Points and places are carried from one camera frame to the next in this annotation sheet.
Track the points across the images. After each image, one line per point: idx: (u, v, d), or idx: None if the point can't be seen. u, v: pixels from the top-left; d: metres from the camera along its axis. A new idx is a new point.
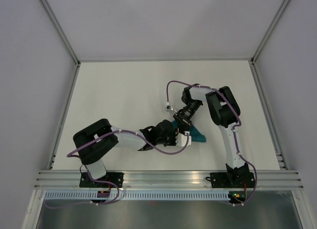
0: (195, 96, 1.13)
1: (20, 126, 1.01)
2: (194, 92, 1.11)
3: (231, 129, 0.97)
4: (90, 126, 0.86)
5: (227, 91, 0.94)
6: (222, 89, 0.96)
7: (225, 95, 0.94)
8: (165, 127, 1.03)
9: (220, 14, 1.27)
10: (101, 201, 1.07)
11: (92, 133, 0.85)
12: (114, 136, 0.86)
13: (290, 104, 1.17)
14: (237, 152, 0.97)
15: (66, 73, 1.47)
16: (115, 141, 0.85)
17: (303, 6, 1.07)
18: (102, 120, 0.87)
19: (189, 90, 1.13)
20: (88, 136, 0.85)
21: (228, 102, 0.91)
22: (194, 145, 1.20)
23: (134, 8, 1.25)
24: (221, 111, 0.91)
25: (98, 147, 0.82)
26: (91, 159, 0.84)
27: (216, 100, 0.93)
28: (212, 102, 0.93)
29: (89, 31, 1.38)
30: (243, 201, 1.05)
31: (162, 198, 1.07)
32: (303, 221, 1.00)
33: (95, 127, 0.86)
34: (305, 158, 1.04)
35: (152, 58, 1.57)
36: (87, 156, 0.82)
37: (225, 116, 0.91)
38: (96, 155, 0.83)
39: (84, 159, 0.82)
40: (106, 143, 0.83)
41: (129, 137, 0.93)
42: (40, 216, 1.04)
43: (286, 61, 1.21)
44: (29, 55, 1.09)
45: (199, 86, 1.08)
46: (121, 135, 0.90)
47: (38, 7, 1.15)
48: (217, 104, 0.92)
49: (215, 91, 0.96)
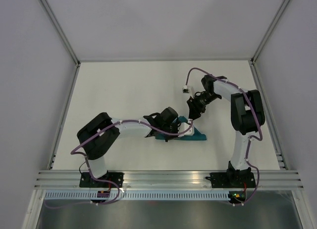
0: (219, 91, 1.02)
1: (20, 125, 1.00)
2: (219, 86, 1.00)
3: (248, 137, 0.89)
4: (91, 122, 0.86)
5: (256, 97, 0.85)
6: (251, 93, 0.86)
7: (253, 100, 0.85)
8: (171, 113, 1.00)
9: (220, 14, 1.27)
10: (101, 201, 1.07)
11: (94, 127, 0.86)
12: (115, 128, 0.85)
13: (290, 104, 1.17)
14: (244, 158, 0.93)
15: (66, 73, 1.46)
16: (117, 132, 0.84)
17: (303, 6, 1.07)
18: (101, 114, 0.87)
19: (214, 83, 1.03)
20: (91, 131, 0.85)
21: (252, 108, 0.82)
22: (194, 145, 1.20)
23: (134, 8, 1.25)
24: (243, 117, 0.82)
25: (102, 141, 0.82)
26: (98, 154, 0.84)
27: (241, 104, 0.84)
28: (236, 104, 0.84)
29: (88, 31, 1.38)
30: (243, 201, 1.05)
31: (162, 198, 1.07)
32: (303, 221, 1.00)
33: (95, 122, 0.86)
34: (305, 158, 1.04)
35: (152, 58, 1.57)
36: (92, 151, 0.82)
37: (245, 123, 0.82)
38: (101, 149, 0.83)
39: (90, 154, 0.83)
40: (108, 136, 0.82)
41: (132, 125, 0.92)
42: (40, 216, 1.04)
43: (286, 62, 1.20)
44: (29, 55, 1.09)
45: (225, 82, 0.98)
46: (123, 126, 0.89)
47: (38, 7, 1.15)
48: (241, 108, 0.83)
49: (242, 93, 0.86)
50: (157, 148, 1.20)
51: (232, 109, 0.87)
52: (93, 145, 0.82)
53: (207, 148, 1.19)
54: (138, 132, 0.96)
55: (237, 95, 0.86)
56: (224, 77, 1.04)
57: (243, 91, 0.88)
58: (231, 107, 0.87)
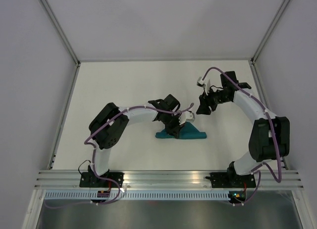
0: (238, 101, 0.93)
1: (20, 125, 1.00)
2: (241, 98, 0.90)
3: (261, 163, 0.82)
4: (100, 113, 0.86)
5: (285, 127, 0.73)
6: (279, 120, 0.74)
7: (279, 128, 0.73)
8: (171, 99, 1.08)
9: (220, 14, 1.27)
10: (101, 200, 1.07)
11: (104, 117, 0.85)
12: (124, 115, 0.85)
13: (290, 104, 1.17)
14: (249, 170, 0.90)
15: (66, 73, 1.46)
16: (127, 119, 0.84)
17: (303, 6, 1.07)
18: (108, 104, 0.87)
19: (237, 92, 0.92)
20: (101, 121, 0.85)
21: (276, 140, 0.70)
22: (194, 145, 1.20)
23: (134, 8, 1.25)
24: (264, 147, 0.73)
25: (114, 129, 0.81)
26: (111, 143, 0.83)
27: (265, 133, 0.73)
28: (259, 132, 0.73)
29: (88, 31, 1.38)
30: (243, 201, 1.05)
31: (162, 198, 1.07)
32: (303, 221, 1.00)
33: (104, 112, 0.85)
34: (306, 158, 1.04)
35: (152, 58, 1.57)
36: (105, 140, 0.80)
37: (266, 154, 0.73)
38: (114, 137, 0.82)
39: (104, 144, 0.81)
40: (118, 124, 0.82)
41: (140, 111, 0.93)
42: (40, 216, 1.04)
43: (286, 61, 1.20)
44: (29, 55, 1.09)
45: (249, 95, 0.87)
46: (131, 113, 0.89)
47: (38, 7, 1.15)
48: (263, 137, 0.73)
49: (268, 119, 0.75)
50: (157, 147, 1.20)
51: (252, 135, 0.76)
52: (106, 135, 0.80)
53: (208, 148, 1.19)
54: (145, 117, 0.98)
55: (261, 121, 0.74)
56: (250, 87, 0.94)
57: (270, 117, 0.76)
58: (252, 133, 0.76)
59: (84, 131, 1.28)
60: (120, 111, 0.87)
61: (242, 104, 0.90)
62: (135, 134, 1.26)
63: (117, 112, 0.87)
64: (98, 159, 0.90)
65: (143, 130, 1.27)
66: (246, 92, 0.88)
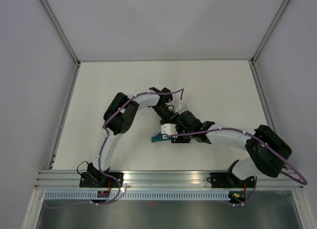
0: (215, 140, 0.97)
1: (20, 125, 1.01)
2: (215, 136, 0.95)
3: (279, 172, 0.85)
4: (112, 103, 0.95)
5: (267, 131, 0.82)
6: (261, 131, 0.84)
7: (265, 136, 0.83)
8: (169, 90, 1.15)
9: (220, 14, 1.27)
10: (101, 201, 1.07)
11: (116, 106, 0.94)
12: (133, 101, 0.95)
13: (290, 103, 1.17)
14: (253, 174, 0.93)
15: (66, 73, 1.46)
16: (136, 104, 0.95)
17: (303, 6, 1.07)
18: (118, 94, 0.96)
19: (208, 135, 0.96)
20: (114, 109, 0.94)
21: (271, 149, 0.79)
22: (194, 145, 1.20)
23: (134, 9, 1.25)
24: (273, 161, 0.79)
25: (127, 114, 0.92)
26: (126, 127, 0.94)
27: (262, 149, 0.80)
28: (258, 153, 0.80)
29: (88, 31, 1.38)
30: (243, 201, 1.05)
31: (162, 198, 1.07)
32: (303, 221, 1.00)
33: (115, 102, 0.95)
34: (305, 158, 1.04)
35: (152, 58, 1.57)
36: (121, 124, 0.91)
37: (278, 165, 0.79)
38: (128, 122, 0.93)
39: (120, 129, 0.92)
40: (130, 110, 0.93)
41: (146, 97, 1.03)
42: (40, 216, 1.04)
43: (286, 62, 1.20)
44: (29, 56, 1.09)
45: (219, 129, 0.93)
46: (138, 99, 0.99)
47: (37, 7, 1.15)
48: (262, 154, 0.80)
49: (253, 137, 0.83)
50: (157, 148, 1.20)
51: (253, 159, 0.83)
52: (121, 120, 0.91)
53: (207, 148, 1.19)
54: (150, 102, 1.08)
55: (251, 143, 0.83)
56: (214, 122, 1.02)
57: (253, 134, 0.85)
58: (252, 158, 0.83)
59: (84, 131, 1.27)
60: (129, 99, 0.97)
61: (221, 140, 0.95)
62: (135, 134, 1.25)
63: (126, 99, 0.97)
64: (107, 148, 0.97)
65: (142, 130, 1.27)
66: (216, 128, 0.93)
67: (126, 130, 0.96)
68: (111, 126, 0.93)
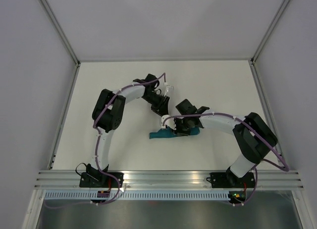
0: (208, 124, 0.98)
1: (20, 125, 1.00)
2: (208, 121, 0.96)
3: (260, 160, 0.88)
4: (97, 101, 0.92)
5: (257, 119, 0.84)
6: (250, 118, 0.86)
7: (254, 124, 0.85)
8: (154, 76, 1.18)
9: (220, 13, 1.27)
10: (101, 201, 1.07)
11: (103, 103, 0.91)
12: (120, 95, 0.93)
13: (290, 103, 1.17)
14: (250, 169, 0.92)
15: (66, 73, 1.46)
16: (123, 97, 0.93)
17: (303, 6, 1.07)
18: (102, 91, 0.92)
19: (200, 118, 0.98)
20: (101, 107, 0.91)
21: (258, 136, 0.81)
22: (194, 145, 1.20)
23: (134, 8, 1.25)
24: (258, 147, 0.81)
25: (115, 110, 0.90)
26: (116, 123, 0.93)
27: (248, 135, 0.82)
28: (243, 138, 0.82)
29: (88, 31, 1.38)
30: (243, 201, 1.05)
31: (162, 198, 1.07)
32: (303, 221, 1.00)
33: (100, 99, 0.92)
34: (305, 158, 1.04)
35: (152, 57, 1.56)
36: (112, 120, 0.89)
37: (261, 152, 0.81)
38: (118, 117, 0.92)
39: (111, 126, 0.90)
40: (117, 104, 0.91)
41: (131, 89, 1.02)
42: (40, 216, 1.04)
43: (286, 62, 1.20)
44: (29, 55, 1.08)
45: (213, 114, 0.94)
46: (124, 92, 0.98)
47: (37, 7, 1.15)
48: (249, 140, 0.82)
49: (243, 123, 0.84)
50: (157, 148, 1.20)
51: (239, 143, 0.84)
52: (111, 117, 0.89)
53: (207, 147, 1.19)
54: (136, 94, 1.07)
55: (238, 128, 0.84)
56: (209, 108, 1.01)
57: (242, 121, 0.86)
58: (239, 143, 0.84)
59: (84, 130, 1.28)
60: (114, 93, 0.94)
61: (213, 125, 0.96)
62: (134, 134, 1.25)
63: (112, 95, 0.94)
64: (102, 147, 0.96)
65: (142, 129, 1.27)
66: (209, 113, 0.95)
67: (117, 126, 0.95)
68: (101, 123, 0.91)
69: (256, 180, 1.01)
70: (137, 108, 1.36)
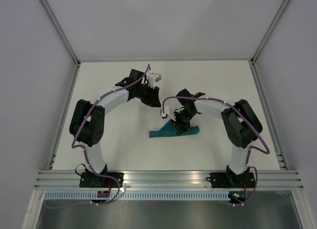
0: (202, 109, 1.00)
1: (21, 125, 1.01)
2: (202, 105, 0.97)
3: (248, 148, 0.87)
4: (75, 114, 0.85)
5: (246, 106, 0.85)
6: (240, 104, 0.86)
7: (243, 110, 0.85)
8: (138, 71, 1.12)
9: (220, 13, 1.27)
10: (101, 201, 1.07)
11: (80, 116, 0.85)
12: (97, 106, 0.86)
13: (290, 103, 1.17)
14: (245, 164, 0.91)
15: (66, 73, 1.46)
16: (102, 108, 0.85)
17: (302, 6, 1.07)
18: (78, 102, 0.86)
19: (195, 102, 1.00)
20: (79, 120, 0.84)
21: (246, 120, 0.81)
22: (193, 145, 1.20)
23: (134, 8, 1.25)
24: (244, 132, 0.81)
25: (94, 123, 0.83)
26: (97, 136, 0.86)
27: (236, 119, 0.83)
28: (230, 121, 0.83)
29: (88, 31, 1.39)
30: (243, 201, 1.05)
31: (162, 198, 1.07)
32: (303, 221, 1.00)
33: (78, 112, 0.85)
34: (305, 158, 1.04)
35: (152, 57, 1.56)
36: (92, 135, 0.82)
37: (247, 137, 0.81)
38: (98, 130, 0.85)
39: (91, 140, 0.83)
40: (95, 116, 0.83)
41: (112, 97, 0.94)
42: (40, 216, 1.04)
43: (286, 62, 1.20)
44: (29, 55, 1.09)
45: (206, 99, 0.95)
46: (103, 101, 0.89)
47: (37, 7, 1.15)
48: (236, 124, 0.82)
49: (232, 107, 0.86)
50: (157, 148, 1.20)
51: (227, 127, 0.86)
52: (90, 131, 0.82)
53: (207, 147, 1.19)
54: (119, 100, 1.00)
55: (227, 111, 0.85)
56: (204, 94, 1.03)
57: (232, 105, 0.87)
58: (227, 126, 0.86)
59: None
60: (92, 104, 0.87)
61: (206, 109, 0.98)
62: (135, 134, 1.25)
63: (89, 106, 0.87)
64: (91, 157, 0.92)
65: (142, 129, 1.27)
66: (202, 98, 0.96)
67: (99, 139, 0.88)
68: (80, 138, 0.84)
69: (256, 179, 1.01)
70: (137, 108, 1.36)
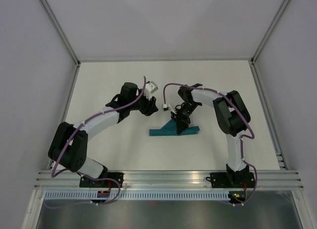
0: (198, 99, 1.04)
1: (21, 125, 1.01)
2: (197, 94, 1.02)
3: (239, 137, 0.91)
4: (55, 137, 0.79)
5: (237, 96, 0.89)
6: (231, 94, 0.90)
7: (234, 100, 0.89)
8: (130, 86, 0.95)
9: (220, 13, 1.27)
10: (101, 201, 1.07)
11: (61, 140, 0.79)
12: (81, 131, 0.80)
13: (290, 103, 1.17)
14: (241, 157, 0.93)
15: (66, 73, 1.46)
16: (84, 134, 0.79)
17: (303, 6, 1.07)
18: (60, 125, 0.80)
19: (191, 92, 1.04)
20: (59, 144, 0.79)
21: (236, 109, 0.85)
22: (193, 145, 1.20)
23: (134, 8, 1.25)
24: (233, 120, 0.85)
25: (76, 149, 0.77)
26: (78, 162, 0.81)
27: (226, 108, 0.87)
28: (220, 109, 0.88)
29: (88, 31, 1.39)
30: (243, 201, 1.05)
31: (162, 198, 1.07)
32: (303, 221, 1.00)
33: (59, 136, 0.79)
34: (305, 158, 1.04)
35: (152, 57, 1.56)
36: (72, 161, 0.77)
37: (235, 125, 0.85)
38: (79, 156, 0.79)
39: (72, 167, 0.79)
40: (77, 142, 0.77)
41: (96, 120, 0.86)
42: (40, 216, 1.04)
43: (286, 61, 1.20)
44: (29, 55, 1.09)
45: (202, 89, 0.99)
46: (87, 126, 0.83)
47: (37, 7, 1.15)
48: (226, 112, 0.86)
49: (223, 97, 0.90)
50: (157, 148, 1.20)
51: (218, 115, 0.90)
52: (70, 157, 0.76)
53: (207, 147, 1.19)
54: (107, 122, 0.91)
55: (218, 100, 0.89)
56: (201, 85, 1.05)
57: (224, 95, 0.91)
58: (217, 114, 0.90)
59: None
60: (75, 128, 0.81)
61: (201, 99, 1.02)
62: (135, 134, 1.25)
63: (73, 129, 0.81)
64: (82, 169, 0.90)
65: (142, 129, 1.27)
66: (199, 88, 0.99)
67: (80, 165, 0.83)
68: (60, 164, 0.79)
69: (256, 179, 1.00)
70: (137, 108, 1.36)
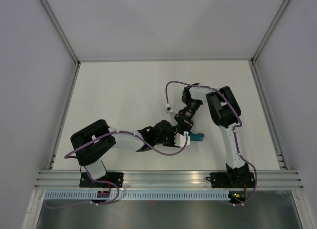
0: (195, 96, 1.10)
1: (20, 124, 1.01)
2: (195, 92, 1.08)
3: (232, 130, 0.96)
4: (87, 126, 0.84)
5: (228, 91, 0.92)
6: (224, 89, 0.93)
7: (226, 95, 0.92)
8: (164, 127, 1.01)
9: (220, 13, 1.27)
10: (101, 201, 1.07)
11: (90, 133, 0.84)
12: (112, 136, 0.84)
13: (290, 103, 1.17)
14: (237, 153, 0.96)
15: (66, 73, 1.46)
16: (113, 141, 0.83)
17: (303, 6, 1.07)
18: (99, 121, 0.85)
19: (189, 89, 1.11)
20: (86, 135, 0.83)
21: (228, 103, 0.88)
22: (194, 146, 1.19)
23: (134, 9, 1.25)
24: (223, 112, 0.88)
25: (97, 149, 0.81)
26: (89, 160, 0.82)
27: (218, 101, 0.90)
28: (212, 102, 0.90)
29: (89, 32, 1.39)
30: (243, 201, 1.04)
31: (162, 198, 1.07)
32: (303, 221, 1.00)
33: (91, 128, 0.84)
34: (305, 158, 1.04)
35: (152, 57, 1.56)
36: (86, 157, 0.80)
37: (226, 117, 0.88)
38: (93, 156, 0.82)
39: (82, 159, 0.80)
40: (103, 144, 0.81)
41: (127, 138, 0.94)
42: (40, 216, 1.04)
43: (286, 61, 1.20)
44: (29, 55, 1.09)
45: (200, 86, 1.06)
46: (119, 136, 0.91)
47: (37, 8, 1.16)
48: (217, 104, 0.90)
49: (216, 91, 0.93)
50: (157, 148, 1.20)
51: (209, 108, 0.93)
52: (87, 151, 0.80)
53: (208, 147, 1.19)
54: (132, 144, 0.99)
55: (211, 94, 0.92)
56: (197, 84, 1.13)
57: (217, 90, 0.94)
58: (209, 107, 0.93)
59: None
60: (108, 131, 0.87)
61: (198, 96, 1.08)
62: None
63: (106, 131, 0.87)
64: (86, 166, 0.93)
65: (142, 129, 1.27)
66: (196, 85, 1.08)
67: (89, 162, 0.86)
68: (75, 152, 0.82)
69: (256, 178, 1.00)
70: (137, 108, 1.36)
